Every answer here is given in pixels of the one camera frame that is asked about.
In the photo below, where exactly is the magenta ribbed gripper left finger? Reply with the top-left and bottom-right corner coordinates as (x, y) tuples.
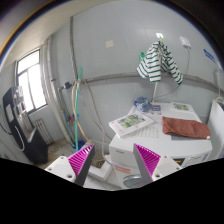
(68, 145), (95, 186)

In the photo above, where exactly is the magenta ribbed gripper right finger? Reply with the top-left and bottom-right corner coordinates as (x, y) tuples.
(133, 144), (161, 185)

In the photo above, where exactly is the brown folded towel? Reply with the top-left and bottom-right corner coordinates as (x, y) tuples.
(162, 116), (211, 139)

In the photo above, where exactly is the white washing machine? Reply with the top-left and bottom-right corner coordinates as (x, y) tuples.
(109, 102), (212, 189)

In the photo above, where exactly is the black water dispenser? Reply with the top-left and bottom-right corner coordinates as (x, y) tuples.
(3, 86), (48, 164)

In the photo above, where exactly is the white radiator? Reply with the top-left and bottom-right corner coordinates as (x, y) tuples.
(35, 119), (53, 145)

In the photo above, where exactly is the blue crumpled cloth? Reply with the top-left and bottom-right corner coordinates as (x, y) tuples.
(133, 97), (152, 112)

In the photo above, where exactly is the small illustrated booklet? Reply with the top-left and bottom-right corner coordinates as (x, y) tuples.
(170, 102), (193, 112)

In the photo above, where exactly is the white appliance at right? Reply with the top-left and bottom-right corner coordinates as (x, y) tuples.
(208, 100), (224, 161)

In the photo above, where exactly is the green pole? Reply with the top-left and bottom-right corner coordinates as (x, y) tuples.
(74, 67), (82, 152)

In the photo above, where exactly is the green white striped shirt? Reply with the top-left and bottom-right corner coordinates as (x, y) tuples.
(137, 41), (183, 85)

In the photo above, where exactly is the beige hose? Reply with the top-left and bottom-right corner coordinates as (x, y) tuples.
(70, 79), (93, 146)

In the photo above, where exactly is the grey horizontal wall pipe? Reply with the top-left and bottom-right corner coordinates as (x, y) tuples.
(81, 72), (224, 94)

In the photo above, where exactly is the window with white frame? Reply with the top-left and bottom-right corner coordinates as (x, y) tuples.
(16, 49), (47, 113)

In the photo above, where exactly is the blue wall sign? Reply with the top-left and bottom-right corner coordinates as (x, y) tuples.
(203, 49), (216, 62)

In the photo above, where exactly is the white wall socket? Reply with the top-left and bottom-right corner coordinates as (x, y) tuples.
(180, 37), (191, 49)

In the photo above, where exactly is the grey vertical wall pipe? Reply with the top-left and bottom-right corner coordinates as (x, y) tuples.
(69, 17), (78, 81)

